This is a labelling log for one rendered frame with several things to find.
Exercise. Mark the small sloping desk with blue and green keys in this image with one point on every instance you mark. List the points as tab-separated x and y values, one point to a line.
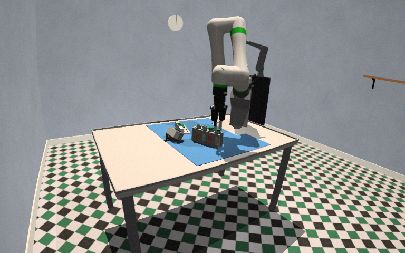
174	135

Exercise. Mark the blue flat mat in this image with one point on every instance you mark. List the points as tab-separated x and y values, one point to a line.
199	153

